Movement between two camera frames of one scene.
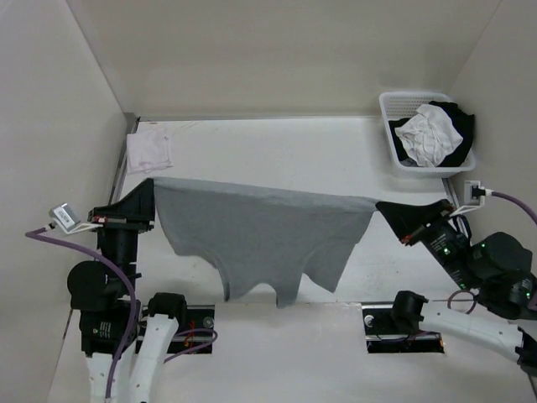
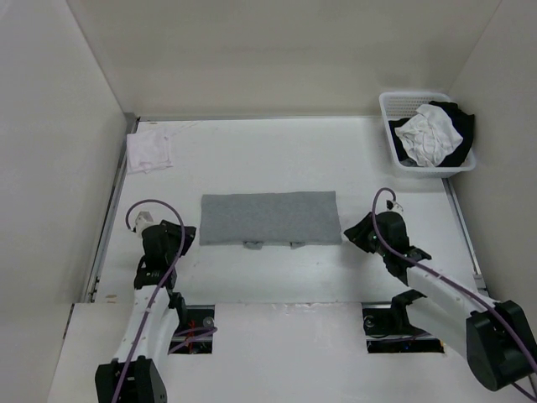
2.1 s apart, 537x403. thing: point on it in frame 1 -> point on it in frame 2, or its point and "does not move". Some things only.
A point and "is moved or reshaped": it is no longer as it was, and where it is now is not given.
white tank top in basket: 428,138 does not move
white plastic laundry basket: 398,105 does not move
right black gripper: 409,221 -> 357,232
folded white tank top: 148,152 does not move
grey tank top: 257,235 is moved or reshaped
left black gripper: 137,210 -> 173,230
